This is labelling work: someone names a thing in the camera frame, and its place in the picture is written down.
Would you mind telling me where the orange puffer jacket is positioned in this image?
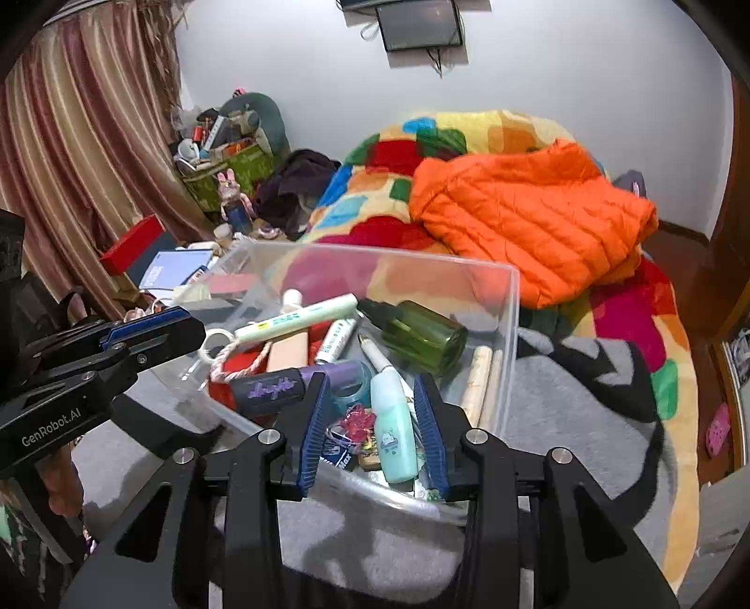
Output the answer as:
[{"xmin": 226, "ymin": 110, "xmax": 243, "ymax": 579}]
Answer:
[{"xmin": 409, "ymin": 139, "xmax": 660, "ymax": 309}]

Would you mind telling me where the blue small packet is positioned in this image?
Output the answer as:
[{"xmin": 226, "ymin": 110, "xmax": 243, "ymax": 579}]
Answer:
[{"xmin": 321, "ymin": 430, "xmax": 360, "ymax": 469}]

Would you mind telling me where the pink crystal trinket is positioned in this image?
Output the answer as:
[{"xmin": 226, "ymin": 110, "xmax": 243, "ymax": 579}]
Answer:
[{"xmin": 337, "ymin": 407, "xmax": 376, "ymax": 440}]

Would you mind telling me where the beige box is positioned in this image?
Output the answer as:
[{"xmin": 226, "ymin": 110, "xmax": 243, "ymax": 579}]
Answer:
[{"xmin": 266, "ymin": 331, "xmax": 310, "ymax": 372}]

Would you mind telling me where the dark cloth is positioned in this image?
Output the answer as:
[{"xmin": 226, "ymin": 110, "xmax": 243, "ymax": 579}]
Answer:
[{"xmin": 255, "ymin": 149, "xmax": 342, "ymax": 235}]

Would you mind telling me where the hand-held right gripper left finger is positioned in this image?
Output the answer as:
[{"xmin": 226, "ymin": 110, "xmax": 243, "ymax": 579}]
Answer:
[{"xmin": 59, "ymin": 371, "xmax": 332, "ymax": 609}]

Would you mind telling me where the pink white braided rope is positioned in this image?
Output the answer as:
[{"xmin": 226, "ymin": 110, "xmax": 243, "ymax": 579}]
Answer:
[{"xmin": 208, "ymin": 338, "xmax": 273, "ymax": 384}]

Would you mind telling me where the pink clog shoe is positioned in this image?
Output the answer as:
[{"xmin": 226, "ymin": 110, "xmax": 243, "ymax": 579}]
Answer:
[{"xmin": 706, "ymin": 403, "xmax": 732, "ymax": 456}]

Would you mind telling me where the white pen black tip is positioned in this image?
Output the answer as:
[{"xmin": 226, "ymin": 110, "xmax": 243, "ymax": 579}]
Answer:
[{"xmin": 357, "ymin": 333, "xmax": 405, "ymax": 376}]

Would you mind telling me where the grey green plush toy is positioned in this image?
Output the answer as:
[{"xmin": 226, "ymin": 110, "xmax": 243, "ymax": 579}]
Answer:
[{"xmin": 219, "ymin": 90, "xmax": 289, "ymax": 156}]

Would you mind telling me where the blue notebook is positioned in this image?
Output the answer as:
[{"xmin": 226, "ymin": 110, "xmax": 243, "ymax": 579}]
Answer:
[{"xmin": 139, "ymin": 249, "xmax": 213, "ymax": 290}]

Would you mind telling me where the pink box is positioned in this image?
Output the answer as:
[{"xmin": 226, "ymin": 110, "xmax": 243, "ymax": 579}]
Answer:
[{"xmin": 205, "ymin": 272, "xmax": 262, "ymax": 297}]

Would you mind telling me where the teal small bottle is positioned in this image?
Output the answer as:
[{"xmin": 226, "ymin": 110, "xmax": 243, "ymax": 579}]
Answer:
[{"xmin": 369, "ymin": 370, "xmax": 420, "ymax": 484}]

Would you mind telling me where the rabbit doll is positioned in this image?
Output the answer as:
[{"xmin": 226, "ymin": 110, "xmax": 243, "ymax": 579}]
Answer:
[{"xmin": 217, "ymin": 170, "xmax": 253, "ymax": 235}]

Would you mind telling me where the purple bottle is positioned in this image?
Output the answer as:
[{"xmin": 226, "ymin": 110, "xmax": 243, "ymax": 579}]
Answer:
[{"xmin": 230, "ymin": 360, "xmax": 373, "ymax": 418}]

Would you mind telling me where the wooden door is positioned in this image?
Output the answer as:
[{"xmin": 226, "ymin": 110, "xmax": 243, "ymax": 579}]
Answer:
[{"xmin": 709, "ymin": 82, "xmax": 750, "ymax": 346}]

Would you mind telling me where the wall screen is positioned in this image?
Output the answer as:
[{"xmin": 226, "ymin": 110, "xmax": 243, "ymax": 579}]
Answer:
[{"xmin": 375, "ymin": 0, "xmax": 465, "ymax": 53}]

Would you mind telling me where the person's left hand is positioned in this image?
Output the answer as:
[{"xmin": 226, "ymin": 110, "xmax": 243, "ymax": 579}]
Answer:
[{"xmin": 35, "ymin": 448, "xmax": 86, "ymax": 519}]

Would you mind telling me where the colourful patchwork blanket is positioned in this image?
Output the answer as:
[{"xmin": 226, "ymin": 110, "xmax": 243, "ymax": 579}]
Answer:
[{"xmin": 296, "ymin": 108, "xmax": 701, "ymax": 592}]

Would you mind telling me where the cream green tube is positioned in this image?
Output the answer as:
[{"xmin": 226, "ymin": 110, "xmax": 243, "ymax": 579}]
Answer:
[{"xmin": 234, "ymin": 293, "xmax": 360, "ymax": 343}]

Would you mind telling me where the striped curtain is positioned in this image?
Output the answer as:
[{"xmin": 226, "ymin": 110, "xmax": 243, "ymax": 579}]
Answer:
[{"xmin": 0, "ymin": 0, "xmax": 218, "ymax": 317}]

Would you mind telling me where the red flat box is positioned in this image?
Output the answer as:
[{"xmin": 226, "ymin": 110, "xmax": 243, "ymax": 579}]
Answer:
[{"xmin": 99, "ymin": 214, "xmax": 165, "ymax": 276}]

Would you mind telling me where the white tape roll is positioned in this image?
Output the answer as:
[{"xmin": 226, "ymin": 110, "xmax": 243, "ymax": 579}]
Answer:
[{"xmin": 198, "ymin": 328, "xmax": 236, "ymax": 363}]

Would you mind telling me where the clear plastic storage box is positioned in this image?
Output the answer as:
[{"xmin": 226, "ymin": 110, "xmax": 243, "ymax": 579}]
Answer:
[{"xmin": 141, "ymin": 241, "xmax": 521, "ymax": 528}]

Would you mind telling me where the grey black blanket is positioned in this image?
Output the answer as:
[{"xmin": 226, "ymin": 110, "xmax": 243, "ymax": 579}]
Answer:
[{"xmin": 70, "ymin": 328, "xmax": 669, "ymax": 609}]

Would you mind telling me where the green storage basket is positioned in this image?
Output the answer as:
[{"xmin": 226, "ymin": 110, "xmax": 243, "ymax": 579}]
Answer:
[{"xmin": 180, "ymin": 137, "xmax": 276, "ymax": 215}]

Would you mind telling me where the person's dark printed clothing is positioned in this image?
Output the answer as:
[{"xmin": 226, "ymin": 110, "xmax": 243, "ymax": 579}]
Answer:
[{"xmin": 0, "ymin": 468, "xmax": 98, "ymax": 609}]

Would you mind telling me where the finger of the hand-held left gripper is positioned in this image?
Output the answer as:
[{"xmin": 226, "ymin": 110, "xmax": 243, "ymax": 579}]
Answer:
[
  {"xmin": 88, "ymin": 319, "xmax": 207, "ymax": 387},
  {"xmin": 26, "ymin": 306, "xmax": 197, "ymax": 379}
]

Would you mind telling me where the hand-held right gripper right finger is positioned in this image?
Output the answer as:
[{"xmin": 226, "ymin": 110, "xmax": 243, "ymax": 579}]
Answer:
[{"xmin": 413, "ymin": 375, "xmax": 681, "ymax": 609}]

